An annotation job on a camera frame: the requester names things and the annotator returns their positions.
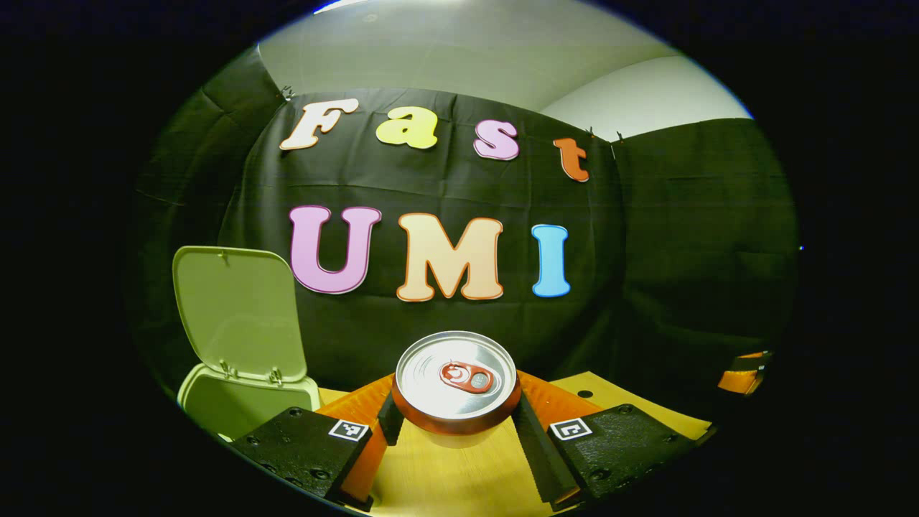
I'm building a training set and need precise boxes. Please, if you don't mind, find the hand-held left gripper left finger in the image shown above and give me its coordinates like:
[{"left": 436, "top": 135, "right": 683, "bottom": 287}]
[{"left": 233, "top": 373, "right": 403, "bottom": 512}]

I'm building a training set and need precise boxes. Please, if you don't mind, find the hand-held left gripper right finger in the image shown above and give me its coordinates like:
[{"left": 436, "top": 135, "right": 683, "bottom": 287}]
[{"left": 511, "top": 370, "right": 701, "bottom": 512}]

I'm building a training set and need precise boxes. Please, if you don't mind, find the red pop can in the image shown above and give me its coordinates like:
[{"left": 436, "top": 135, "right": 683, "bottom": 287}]
[{"left": 391, "top": 330, "right": 523, "bottom": 450}]

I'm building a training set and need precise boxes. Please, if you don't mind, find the green desktop garbage bin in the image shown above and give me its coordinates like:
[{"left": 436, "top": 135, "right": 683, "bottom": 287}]
[{"left": 172, "top": 246, "right": 322, "bottom": 441}]

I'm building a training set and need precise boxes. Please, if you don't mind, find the wooden desktop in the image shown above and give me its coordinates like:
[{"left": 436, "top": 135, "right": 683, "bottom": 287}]
[{"left": 316, "top": 371, "right": 715, "bottom": 517}]

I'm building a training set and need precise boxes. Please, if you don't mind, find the black backdrop cloth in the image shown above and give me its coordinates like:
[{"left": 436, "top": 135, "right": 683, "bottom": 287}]
[{"left": 129, "top": 47, "right": 801, "bottom": 432}]

